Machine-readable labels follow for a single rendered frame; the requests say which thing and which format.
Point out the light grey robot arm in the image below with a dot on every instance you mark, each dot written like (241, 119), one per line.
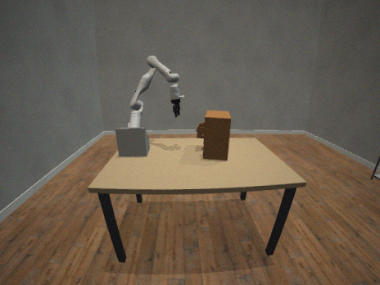
(135, 116)

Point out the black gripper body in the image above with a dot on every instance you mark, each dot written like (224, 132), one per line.
(176, 102)

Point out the brown wooden chest of drawers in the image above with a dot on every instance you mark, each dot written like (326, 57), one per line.
(216, 137)

